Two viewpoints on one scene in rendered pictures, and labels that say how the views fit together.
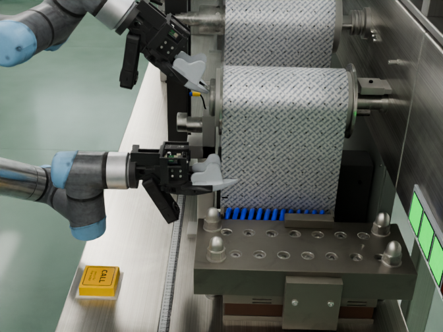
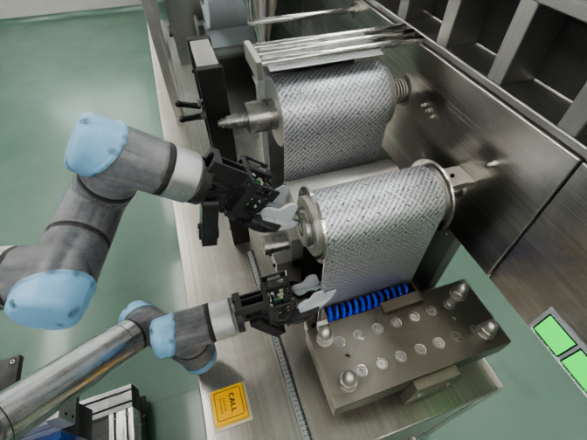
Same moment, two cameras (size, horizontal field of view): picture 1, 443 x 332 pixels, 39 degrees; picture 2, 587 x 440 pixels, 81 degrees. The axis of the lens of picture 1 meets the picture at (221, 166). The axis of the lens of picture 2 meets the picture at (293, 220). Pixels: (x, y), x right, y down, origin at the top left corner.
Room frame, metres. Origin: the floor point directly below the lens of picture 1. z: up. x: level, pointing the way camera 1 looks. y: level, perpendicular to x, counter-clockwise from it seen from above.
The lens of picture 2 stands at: (0.75, 0.17, 1.74)
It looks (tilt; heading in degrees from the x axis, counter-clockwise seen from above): 49 degrees down; 341
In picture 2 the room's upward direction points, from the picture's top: straight up
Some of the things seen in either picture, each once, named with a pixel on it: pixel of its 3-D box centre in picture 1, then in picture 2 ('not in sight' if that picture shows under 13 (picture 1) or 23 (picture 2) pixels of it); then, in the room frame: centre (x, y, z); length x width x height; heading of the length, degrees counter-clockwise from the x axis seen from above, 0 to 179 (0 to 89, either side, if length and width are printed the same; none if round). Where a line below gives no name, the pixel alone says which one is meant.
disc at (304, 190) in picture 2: (221, 97); (312, 224); (1.13, 0.00, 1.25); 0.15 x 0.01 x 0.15; 0
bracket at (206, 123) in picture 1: (200, 174); (286, 273); (1.17, 0.05, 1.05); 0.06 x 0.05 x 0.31; 90
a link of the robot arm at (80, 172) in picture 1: (82, 170); (183, 331); (1.07, 0.28, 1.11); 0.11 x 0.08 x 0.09; 90
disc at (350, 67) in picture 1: (348, 101); (428, 195); (1.13, -0.25, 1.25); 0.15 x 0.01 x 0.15; 0
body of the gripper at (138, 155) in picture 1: (161, 168); (265, 304); (1.07, 0.12, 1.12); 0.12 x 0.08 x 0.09; 90
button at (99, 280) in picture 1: (99, 280); (229, 404); (0.97, 0.24, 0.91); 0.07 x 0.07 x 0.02; 0
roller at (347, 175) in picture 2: not in sight; (341, 195); (1.25, -0.12, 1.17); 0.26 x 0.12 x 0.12; 90
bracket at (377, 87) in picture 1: (373, 85); (453, 177); (1.13, -0.29, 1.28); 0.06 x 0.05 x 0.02; 90
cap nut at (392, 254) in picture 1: (393, 251); (489, 327); (0.90, -0.31, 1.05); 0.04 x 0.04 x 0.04
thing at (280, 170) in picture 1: (279, 173); (372, 272); (1.07, -0.12, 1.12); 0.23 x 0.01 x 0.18; 90
